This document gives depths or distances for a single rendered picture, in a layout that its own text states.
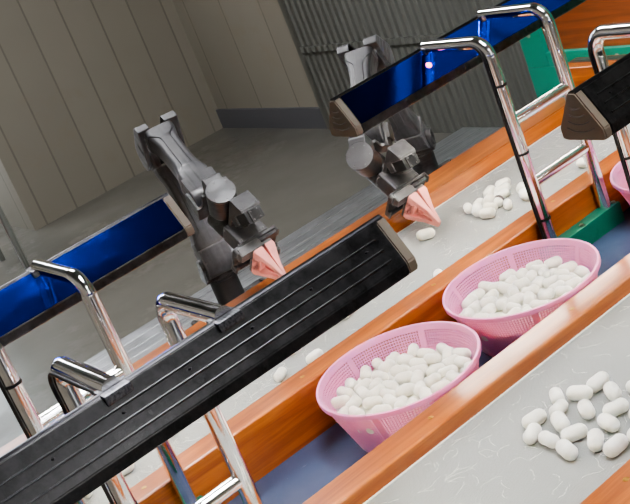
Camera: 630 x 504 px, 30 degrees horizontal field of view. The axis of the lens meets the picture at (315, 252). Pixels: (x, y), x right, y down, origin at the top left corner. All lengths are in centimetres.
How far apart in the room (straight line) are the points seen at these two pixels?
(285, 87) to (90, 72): 116
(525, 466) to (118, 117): 569
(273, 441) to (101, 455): 68
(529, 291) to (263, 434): 49
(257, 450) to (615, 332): 57
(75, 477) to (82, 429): 5
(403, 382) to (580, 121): 50
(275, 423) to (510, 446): 44
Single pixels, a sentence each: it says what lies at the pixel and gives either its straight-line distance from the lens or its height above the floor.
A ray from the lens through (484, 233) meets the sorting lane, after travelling 228.
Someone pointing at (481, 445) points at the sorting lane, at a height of 74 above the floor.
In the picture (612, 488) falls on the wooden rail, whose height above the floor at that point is 77.
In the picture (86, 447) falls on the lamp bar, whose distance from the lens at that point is 125.
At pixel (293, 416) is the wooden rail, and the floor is 73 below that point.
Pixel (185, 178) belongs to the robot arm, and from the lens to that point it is 233.
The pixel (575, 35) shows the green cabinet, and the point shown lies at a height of 91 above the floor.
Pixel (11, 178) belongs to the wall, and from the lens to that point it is 682.
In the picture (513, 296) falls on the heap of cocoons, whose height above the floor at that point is 74.
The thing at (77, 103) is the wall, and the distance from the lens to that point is 696.
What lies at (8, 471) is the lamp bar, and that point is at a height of 110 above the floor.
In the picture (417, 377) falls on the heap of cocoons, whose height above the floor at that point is 74.
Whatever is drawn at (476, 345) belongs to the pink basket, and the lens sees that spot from 184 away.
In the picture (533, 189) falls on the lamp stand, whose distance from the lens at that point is 215.
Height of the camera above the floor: 158
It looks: 20 degrees down
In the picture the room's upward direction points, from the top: 22 degrees counter-clockwise
